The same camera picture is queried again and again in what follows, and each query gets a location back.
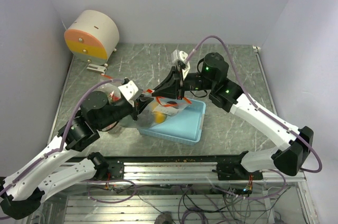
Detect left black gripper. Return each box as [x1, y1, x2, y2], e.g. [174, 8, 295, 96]
[95, 92, 153, 129]

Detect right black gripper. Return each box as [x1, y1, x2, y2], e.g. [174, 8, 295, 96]
[153, 65, 215, 100]

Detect spare clear plastic bag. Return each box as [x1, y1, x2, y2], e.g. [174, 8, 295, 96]
[132, 96, 192, 129]

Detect yellow green mango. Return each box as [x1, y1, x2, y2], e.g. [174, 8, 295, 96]
[153, 111, 167, 124]

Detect clear orange zip bag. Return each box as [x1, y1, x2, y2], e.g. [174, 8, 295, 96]
[97, 75, 132, 132]

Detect dark purple mangosteen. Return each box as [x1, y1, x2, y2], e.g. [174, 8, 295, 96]
[137, 110, 154, 128]

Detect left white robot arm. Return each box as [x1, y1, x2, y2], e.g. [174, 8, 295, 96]
[1, 90, 153, 220]

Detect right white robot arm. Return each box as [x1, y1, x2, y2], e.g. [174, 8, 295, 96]
[151, 50, 314, 180]

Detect light blue plastic basket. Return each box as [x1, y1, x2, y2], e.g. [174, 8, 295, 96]
[138, 99, 206, 145]

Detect round drawer cabinet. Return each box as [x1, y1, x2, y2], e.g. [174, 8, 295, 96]
[64, 10, 120, 66]

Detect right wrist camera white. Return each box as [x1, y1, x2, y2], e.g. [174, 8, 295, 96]
[171, 49, 191, 80]

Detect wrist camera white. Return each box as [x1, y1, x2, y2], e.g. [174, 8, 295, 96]
[118, 80, 143, 101]
[171, 49, 191, 80]

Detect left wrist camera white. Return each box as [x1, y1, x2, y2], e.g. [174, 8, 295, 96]
[118, 80, 143, 101]

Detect white bracket on table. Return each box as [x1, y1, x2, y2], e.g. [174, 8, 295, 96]
[87, 63, 107, 74]

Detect loose wires under table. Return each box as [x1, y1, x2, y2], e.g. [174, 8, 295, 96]
[87, 176, 291, 224]

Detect aluminium rail frame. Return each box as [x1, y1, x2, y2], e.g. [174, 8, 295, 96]
[28, 156, 318, 223]

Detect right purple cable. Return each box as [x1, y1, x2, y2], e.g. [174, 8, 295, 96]
[184, 35, 323, 173]

